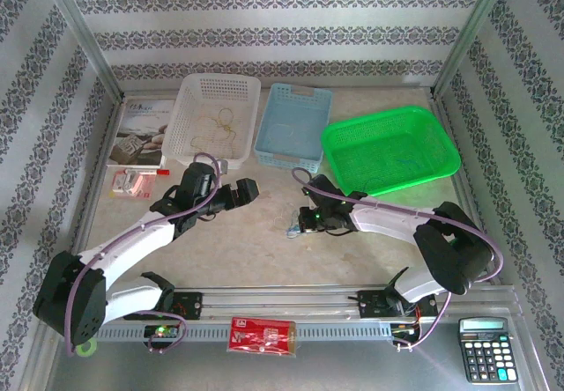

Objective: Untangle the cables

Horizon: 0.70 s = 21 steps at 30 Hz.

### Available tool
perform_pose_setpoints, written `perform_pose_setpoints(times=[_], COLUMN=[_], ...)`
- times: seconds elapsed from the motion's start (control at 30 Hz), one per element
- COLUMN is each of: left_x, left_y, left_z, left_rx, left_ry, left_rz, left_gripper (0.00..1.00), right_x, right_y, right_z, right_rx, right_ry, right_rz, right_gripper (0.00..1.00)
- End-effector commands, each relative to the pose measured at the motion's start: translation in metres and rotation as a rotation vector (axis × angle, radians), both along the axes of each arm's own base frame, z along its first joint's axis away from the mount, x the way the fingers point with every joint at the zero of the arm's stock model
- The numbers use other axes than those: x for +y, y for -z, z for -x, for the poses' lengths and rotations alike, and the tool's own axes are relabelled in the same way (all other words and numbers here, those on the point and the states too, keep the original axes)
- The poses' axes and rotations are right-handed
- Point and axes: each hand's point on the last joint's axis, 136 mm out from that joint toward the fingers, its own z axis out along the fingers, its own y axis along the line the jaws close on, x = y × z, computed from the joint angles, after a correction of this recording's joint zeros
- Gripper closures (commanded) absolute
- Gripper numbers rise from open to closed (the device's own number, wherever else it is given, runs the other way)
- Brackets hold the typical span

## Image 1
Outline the grey slotted cable duct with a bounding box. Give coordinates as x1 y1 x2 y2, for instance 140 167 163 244
94 322 396 343

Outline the light blue plastic basket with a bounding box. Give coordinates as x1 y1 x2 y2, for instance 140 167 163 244
255 83 334 174

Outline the right controller board with wires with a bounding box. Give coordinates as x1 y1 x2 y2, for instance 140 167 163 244
390 321 423 338

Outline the thin white cable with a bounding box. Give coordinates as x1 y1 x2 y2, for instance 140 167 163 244
268 122 308 146

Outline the red foil packet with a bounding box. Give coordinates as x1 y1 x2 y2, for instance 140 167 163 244
226 316 299 359

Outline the pink packaged stationery item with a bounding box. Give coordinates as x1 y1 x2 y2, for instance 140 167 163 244
108 169 159 201

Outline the black desk calculator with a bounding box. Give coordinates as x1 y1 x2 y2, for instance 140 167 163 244
457 317 519 384

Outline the pile of rubber bands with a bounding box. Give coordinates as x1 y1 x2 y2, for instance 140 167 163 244
271 208 305 240

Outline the green perforated plastic basket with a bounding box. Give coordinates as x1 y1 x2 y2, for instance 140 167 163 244
320 105 463 197

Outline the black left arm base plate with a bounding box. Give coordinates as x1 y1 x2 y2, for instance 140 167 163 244
122 291 204 321

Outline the aluminium mounting rail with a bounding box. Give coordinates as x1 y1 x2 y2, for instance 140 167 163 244
41 284 521 321

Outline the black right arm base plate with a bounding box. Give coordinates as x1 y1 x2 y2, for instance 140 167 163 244
356 289 440 321

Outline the white marker with red cap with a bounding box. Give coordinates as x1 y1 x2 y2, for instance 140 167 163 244
124 167 171 177

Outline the left controller board with LEDs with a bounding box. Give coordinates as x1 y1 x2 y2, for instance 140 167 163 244
144 323 180 340

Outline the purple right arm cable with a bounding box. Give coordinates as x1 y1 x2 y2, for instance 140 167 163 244
292 166 505 352

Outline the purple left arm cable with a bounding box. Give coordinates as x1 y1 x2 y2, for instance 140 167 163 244
64 152 221 358

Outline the white perforated plastic basket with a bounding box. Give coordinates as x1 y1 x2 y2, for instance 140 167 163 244
160 73 262 170

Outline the printed booklet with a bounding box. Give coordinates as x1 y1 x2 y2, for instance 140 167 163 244
108 95 175 167

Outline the aluminium frame post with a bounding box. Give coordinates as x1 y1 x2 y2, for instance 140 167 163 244
430 0 520 97
37 0 125 102

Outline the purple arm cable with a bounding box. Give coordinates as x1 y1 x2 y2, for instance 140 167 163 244
64 152 221 358
292 166 505 352

